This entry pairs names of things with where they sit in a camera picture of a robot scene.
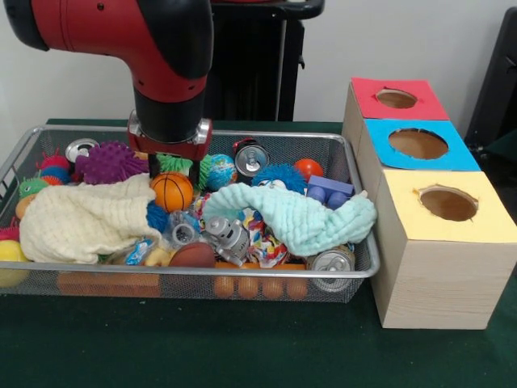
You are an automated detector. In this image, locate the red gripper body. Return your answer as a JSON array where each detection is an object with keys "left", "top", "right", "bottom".
[{"left": 127, "top": 108, "right": 214, "bottom": 161}]

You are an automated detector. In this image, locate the orange toy basketball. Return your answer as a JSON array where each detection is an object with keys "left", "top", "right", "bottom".
[{"left": 149, "top": 172, "right": 195, "bottom": 213}]

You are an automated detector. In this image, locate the red soda can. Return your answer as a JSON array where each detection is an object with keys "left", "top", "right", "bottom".
[{"left": 233, "top": 137, "right": 271, "bottom": 178}]

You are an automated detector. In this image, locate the mint knitted cloth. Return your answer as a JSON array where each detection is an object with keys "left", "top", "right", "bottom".
[{"left": 201, "top": 181, "right": 377, "bottom": 257}]

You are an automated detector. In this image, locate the wooden box with three holes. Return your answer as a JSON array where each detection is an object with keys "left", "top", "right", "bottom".
[{"left": 341, "top": 76, "right": 517, "bottom": 331}]

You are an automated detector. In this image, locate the green spiky ball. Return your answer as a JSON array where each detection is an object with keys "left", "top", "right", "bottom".
[{"left": 155, "top": 153, "right": 213, "bottom": 191}]

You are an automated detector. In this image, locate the globe print ball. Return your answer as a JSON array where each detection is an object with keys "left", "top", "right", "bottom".
[{"left": 205, "top": 153, "right": 238, "bottom": 192}]

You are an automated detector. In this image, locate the purple spiky ball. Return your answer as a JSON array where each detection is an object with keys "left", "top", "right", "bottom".
[{"left": 75, "top": 140, "right": 150, "bottom": 186}]

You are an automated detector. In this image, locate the silver toy robot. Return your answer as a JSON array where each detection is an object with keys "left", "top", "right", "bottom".
[{"left": 200, "top": 216, "right": 251, "bottom": 267}]

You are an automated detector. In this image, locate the cream knitted cloth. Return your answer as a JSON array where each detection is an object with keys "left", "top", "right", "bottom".
[{"left": 19, "top": 173, "right": 162, "bottom": 264}]

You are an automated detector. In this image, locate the blue spiky ball with eyes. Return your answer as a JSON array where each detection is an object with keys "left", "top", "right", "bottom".
[{"left": 250, "top": 163, "right": 309, "bottom": 195}]

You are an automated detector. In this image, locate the purple toy block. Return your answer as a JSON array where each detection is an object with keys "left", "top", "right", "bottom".
[{"left": 305, "top": 175, "right": 355, "bottom": 211}]

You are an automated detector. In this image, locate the crushed silver can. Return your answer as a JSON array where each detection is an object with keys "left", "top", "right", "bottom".
[{"left": 306, "top": 247, "right": 357, "bottom": 293}]

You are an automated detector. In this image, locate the dark green side table cloth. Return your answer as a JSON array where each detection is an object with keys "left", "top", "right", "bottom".
[{"left": 484, "top": 129, "right": 517, "bottom": 157}]

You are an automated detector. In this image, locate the black chair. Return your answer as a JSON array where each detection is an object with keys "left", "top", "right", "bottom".
[{"left": 464, "top": 6, "right": 517, "bottom": 146}]

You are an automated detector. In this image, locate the wire mesh bin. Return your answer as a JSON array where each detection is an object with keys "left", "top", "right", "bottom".
[{"left": 0, "top": 124, "right": 380, "bottom": 306}]

